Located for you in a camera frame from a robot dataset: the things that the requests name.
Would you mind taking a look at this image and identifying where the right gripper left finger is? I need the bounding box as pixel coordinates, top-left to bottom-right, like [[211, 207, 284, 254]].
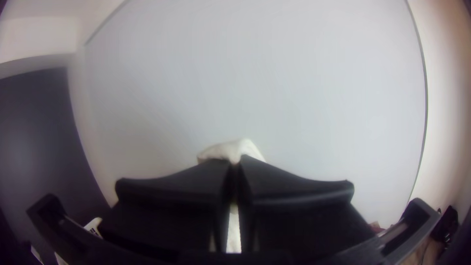
[[98, 158, 235, 255]]

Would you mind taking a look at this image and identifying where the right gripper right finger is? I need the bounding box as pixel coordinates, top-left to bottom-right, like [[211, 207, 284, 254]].
[[235, 154, 377, 255]]

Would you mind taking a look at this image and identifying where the cream t-shirt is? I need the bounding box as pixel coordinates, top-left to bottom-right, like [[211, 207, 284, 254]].
[[197, 138, 267, 255]]

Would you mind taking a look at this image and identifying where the white laundry basket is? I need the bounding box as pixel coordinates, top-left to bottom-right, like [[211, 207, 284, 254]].
[[83, 217, 104, 239]]

